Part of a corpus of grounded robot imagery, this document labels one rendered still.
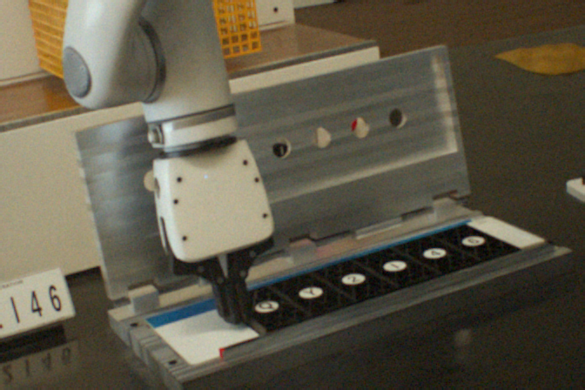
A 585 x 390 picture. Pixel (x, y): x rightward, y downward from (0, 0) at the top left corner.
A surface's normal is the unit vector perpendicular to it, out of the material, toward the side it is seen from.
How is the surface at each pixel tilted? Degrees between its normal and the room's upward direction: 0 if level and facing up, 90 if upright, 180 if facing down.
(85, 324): 0
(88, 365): 0
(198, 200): 78
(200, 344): 0
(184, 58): 82
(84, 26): 86
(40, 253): 90
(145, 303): 90
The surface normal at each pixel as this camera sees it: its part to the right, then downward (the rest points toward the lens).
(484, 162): -0.11, -0.94
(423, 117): 0.43, 0.08
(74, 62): -0.69, 0.27
